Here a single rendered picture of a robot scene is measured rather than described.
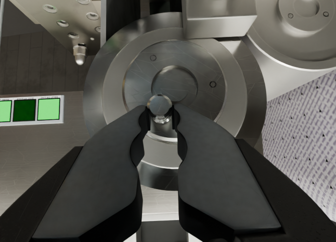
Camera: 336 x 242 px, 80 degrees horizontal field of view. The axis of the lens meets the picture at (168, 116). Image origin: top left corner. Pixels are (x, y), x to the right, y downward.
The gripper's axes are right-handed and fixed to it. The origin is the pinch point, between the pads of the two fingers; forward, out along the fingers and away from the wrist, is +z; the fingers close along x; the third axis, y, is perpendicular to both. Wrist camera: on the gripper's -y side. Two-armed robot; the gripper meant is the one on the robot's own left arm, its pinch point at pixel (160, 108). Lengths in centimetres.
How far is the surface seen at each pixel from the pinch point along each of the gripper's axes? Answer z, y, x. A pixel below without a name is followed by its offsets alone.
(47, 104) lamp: 34.0, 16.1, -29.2
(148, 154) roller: 0.8, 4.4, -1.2
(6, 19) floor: 208, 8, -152
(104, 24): 9.6, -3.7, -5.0
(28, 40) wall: 221, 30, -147
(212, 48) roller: 6.2, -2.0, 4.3
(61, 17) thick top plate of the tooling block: 33.6, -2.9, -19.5
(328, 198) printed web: 4.4, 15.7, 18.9
